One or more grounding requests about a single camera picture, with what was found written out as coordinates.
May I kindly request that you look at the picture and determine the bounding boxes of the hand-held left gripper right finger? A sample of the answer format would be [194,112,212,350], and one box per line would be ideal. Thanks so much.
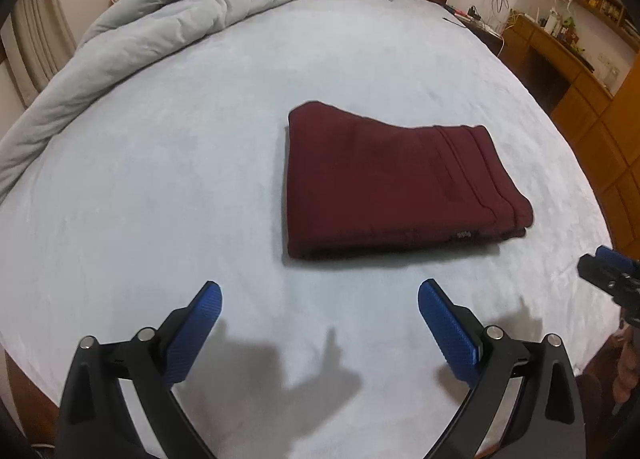
[417,279,586,459]

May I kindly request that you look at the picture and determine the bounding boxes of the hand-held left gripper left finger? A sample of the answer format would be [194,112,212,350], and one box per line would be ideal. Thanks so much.
[57,280,223,459]

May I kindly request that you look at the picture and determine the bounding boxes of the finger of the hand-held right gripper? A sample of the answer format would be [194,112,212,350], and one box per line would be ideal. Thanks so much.
[576,254,640,307]
[594,245,640,276]

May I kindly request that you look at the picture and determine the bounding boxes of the maroon pants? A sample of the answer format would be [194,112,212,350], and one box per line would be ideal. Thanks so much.
[286,100,534,261]

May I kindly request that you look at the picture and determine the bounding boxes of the person's right hand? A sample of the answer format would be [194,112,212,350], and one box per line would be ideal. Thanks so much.
[614,328,640,405]

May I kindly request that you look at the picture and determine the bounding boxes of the wooden cabinet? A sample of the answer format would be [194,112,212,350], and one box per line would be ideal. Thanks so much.
[550,50,640,251]

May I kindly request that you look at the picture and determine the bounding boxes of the light blue bed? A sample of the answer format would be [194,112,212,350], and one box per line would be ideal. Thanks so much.
[0,0,623,459]

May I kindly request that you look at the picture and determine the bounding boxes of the wooden desk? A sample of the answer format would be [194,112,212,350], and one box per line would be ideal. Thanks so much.
[500,13,615,116]

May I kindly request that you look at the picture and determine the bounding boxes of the cluttered bedside table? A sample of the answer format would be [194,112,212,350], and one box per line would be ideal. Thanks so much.
[442,4,505,42]

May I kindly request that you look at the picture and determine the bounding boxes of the grey duvet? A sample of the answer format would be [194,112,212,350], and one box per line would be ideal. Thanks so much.
[0,0,353,202]

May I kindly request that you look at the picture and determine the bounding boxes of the beige curtain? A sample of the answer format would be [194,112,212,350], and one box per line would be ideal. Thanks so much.
[0,0,79,112]

